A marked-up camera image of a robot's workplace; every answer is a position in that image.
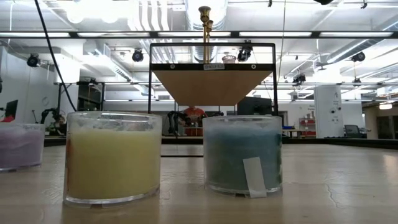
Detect pink ribbed glass candle holder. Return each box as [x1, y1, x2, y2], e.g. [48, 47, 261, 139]
[221, 54, 238, 65]

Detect gold candlestick holder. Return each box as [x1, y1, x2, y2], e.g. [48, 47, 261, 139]
[205, 19, 215, 65]
[198, 5, 212, 65]

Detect blue candle in glass jar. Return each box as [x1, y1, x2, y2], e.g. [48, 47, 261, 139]
[202, 114, 284, 199]

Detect yellow candle in glass jar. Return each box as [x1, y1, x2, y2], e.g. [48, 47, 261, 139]
[62, 111, 163, 209]

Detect purple candle in glass jar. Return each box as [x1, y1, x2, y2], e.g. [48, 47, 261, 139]
[0, 122, 46, 173]

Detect person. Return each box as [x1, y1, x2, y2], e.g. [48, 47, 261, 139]
[182, 106, 208, 137]

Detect black monitor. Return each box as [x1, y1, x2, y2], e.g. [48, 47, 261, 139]
[4, 99, 19, 119]
[236, 96, 274, 117]

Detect black ceiling spotlight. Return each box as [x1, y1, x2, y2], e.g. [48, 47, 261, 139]
[292, 72, 307, 85]
[351, 50, 366, 63]
[236, 40, 254, 63]
[26, 53, 41, 68]
[131, 49, 145, 63]

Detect red storage rack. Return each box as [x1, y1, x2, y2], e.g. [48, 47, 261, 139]
[299, 117, 317, 137]

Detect white cylindrical column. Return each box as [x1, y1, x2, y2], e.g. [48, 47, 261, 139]
[313, 84, 345, 139]

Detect black office chair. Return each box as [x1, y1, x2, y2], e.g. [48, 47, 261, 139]
[343, 124, 364, 139]

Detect wooden shelf with black frame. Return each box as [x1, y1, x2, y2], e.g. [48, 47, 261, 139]
[147, 42, 279, 158]

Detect black metal table frame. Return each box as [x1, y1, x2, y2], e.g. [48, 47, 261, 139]
[43, 136, 398, 151]

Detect black overhead frame beam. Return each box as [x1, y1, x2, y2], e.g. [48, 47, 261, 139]
[0, 30, 398, 39]

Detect black hanging cable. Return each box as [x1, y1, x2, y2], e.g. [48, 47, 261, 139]
[33, 0, 78, 113]

